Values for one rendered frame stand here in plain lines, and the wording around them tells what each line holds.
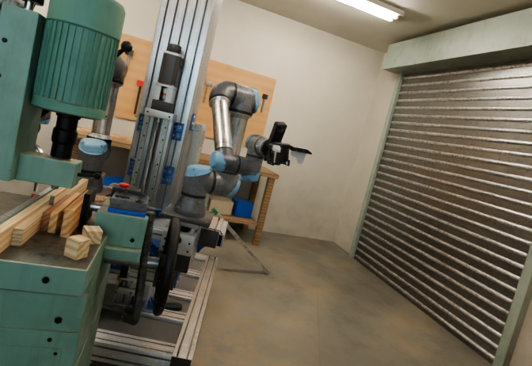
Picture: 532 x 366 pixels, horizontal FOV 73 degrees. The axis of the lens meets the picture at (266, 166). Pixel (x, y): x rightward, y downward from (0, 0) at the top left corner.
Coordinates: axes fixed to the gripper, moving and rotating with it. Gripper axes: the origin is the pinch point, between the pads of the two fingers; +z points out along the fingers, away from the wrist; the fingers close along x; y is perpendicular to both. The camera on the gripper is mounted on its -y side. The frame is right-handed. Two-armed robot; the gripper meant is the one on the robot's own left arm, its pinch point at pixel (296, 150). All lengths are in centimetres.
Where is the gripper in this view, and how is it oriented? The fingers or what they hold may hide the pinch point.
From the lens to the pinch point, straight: 124.2
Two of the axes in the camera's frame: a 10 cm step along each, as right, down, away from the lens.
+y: -1.2, 9.8, 1.6
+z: 4.6, 2.0, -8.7
